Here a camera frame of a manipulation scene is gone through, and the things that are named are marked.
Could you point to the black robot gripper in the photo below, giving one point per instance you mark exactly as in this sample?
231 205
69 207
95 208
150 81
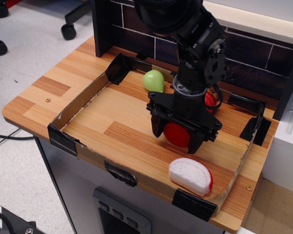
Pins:
188 110

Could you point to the red-capped basil spice bottle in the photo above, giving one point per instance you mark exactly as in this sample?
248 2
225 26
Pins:
180 136

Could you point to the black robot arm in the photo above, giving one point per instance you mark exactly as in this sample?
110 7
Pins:
200 39

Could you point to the cardboard fence with black tape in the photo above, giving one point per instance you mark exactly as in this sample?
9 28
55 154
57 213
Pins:
108 125

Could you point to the white and red toy cheese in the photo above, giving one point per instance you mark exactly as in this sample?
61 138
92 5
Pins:
191 175

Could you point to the green toy pear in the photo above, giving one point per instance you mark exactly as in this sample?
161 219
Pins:
153 80

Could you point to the grey cabinet control panel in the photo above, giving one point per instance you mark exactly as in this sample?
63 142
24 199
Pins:
116 218

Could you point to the dark brick-pattern backsplash panel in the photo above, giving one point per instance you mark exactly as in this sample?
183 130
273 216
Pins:
258 64

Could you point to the white side cabinet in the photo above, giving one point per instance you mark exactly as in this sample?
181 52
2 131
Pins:
278 167

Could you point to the black office chair base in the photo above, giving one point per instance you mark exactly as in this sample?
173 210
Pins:
68 29

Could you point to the black metal bracket with screw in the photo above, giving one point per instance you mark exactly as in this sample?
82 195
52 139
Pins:
10 223

